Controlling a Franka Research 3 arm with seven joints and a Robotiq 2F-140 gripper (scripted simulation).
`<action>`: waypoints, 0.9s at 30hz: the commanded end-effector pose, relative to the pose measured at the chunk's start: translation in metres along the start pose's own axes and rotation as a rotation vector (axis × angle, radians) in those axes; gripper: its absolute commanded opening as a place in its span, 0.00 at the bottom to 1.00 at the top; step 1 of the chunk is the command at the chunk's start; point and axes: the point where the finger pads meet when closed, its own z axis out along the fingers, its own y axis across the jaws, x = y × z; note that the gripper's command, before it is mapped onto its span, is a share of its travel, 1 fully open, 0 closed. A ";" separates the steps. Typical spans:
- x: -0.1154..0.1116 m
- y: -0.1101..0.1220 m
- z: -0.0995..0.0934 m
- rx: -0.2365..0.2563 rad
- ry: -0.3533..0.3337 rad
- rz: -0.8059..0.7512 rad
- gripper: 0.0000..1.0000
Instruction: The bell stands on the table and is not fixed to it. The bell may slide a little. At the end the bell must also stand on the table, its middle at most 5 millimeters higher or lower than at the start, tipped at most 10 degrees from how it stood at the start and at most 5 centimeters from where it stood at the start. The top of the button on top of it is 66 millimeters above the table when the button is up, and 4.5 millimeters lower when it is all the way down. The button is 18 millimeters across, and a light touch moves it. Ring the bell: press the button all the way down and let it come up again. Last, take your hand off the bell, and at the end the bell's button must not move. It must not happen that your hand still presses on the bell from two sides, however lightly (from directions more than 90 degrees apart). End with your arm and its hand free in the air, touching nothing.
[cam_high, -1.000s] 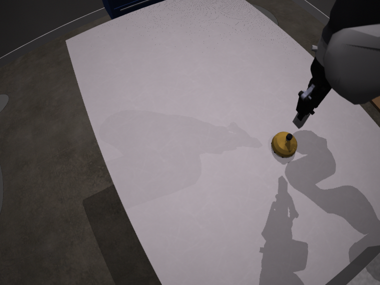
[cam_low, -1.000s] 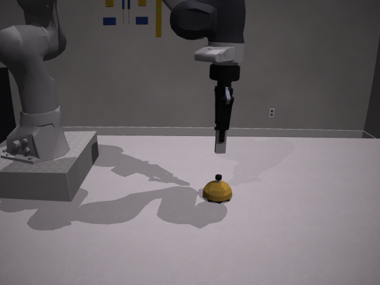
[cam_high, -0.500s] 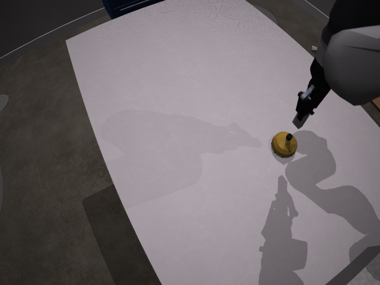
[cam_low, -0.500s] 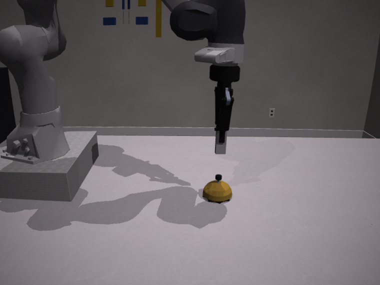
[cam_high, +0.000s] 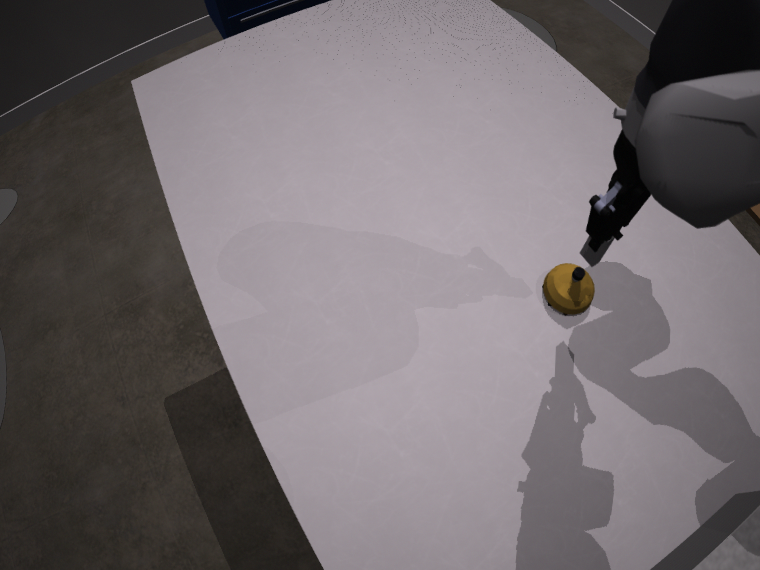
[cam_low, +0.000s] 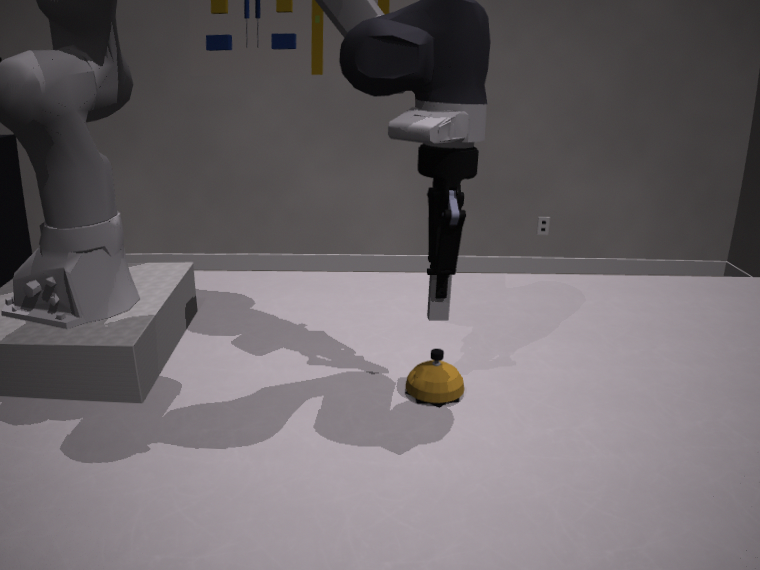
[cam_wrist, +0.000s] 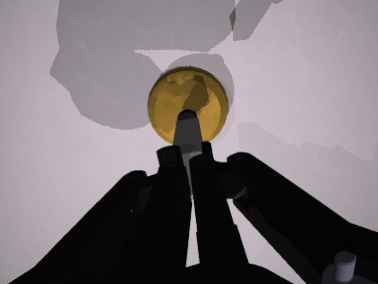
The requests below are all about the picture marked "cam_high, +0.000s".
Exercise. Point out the gold dome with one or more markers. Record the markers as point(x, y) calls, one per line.
point(567, 291)

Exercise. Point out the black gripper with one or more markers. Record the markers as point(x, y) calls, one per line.
point(604, 222)

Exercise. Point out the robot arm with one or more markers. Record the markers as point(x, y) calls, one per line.
point(698, 143)

